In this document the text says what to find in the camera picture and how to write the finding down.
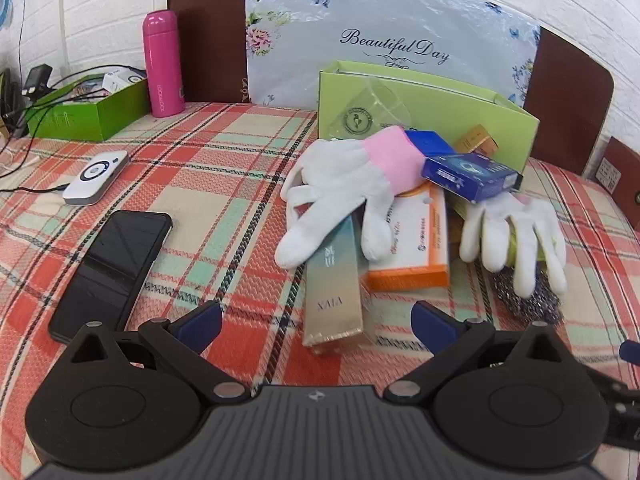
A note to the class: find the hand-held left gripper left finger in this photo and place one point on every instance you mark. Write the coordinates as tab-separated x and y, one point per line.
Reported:
200	322

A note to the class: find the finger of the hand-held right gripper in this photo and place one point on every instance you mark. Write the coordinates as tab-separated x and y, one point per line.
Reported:
630	350

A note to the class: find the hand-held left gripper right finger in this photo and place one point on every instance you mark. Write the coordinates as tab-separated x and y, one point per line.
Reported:
430	325

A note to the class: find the orange and white carton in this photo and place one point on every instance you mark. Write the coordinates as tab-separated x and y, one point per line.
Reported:
415	240

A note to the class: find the teal gold long carton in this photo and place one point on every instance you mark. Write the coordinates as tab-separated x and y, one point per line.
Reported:
335	300

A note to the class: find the steel wool scrubber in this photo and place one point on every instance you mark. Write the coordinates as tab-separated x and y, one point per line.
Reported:
530	305

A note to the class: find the white glove pink cuff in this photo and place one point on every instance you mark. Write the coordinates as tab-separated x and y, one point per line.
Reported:
340	170
500	230

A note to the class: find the blue small carton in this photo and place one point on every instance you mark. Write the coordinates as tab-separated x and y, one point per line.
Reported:
470	180

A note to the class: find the brown small carton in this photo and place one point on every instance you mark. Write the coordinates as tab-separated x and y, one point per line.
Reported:
480	142

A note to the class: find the clear plastic cup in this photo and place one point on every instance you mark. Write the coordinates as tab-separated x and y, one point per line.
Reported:
385	100

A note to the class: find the light green cardboard box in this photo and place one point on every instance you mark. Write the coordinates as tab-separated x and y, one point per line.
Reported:
350	105

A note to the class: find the black smartphone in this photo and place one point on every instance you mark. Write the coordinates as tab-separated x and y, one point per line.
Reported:
110	270

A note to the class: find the yellow green sponge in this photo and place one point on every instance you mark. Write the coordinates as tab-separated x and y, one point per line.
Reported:
513	252

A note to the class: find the plaid bed sheet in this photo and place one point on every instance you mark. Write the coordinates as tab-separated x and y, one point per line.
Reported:
210	170

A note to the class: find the brown gift box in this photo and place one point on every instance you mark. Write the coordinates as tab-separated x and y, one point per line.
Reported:
622	157

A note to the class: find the dark green open box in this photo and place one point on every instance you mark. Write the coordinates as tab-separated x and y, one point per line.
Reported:
90	120

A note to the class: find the pink thermos bottle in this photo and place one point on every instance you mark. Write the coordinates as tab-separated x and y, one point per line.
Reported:
162	60

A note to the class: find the floral pillow package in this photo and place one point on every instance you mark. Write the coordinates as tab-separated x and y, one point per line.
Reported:
310	60

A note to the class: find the floral Beautiful Day board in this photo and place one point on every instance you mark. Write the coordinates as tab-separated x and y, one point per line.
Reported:
210	35

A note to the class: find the black charger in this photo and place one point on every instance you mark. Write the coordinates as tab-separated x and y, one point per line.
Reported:
37	80

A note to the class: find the blue round wall sticker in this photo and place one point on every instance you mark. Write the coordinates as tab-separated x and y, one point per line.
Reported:
3	0

